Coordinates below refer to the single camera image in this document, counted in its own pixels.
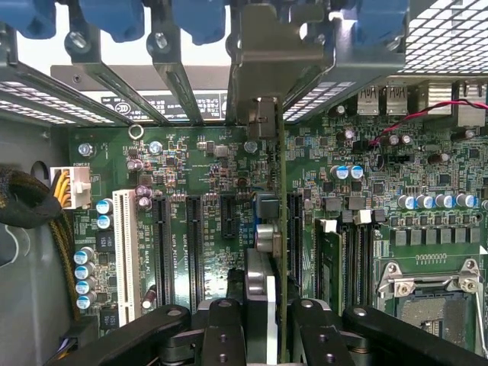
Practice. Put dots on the white expansion slot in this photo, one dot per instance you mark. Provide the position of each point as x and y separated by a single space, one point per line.
126 259

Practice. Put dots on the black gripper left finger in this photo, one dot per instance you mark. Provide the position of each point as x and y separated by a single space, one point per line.
223 343

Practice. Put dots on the silver USB port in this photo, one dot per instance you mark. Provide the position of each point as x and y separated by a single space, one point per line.
370 101
396 101

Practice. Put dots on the black RAM slot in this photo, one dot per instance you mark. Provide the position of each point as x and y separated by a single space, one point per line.
377 263
362 263
348 263

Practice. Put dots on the green motherboard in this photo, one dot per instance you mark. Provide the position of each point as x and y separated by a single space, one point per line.
213 167

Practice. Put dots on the blue card retention clip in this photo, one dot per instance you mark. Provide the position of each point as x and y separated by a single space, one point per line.
112 17
381 23
198 19
26 17

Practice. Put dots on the blue expansion slot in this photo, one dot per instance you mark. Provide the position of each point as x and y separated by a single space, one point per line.
252 225

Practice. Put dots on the CPU socket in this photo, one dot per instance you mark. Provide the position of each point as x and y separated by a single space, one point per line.
431 316

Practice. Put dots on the black PC case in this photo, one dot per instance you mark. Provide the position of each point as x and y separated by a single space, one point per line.
446 34

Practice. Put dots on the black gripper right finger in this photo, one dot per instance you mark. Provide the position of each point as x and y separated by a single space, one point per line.
322 343

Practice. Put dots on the short black expansion slot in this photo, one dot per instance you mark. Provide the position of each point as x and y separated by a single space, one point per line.
228 217

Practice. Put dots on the silver port housing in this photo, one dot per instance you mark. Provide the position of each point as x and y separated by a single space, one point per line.
470 110
439 99

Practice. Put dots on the white power connector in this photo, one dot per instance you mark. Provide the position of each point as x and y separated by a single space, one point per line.
78 187

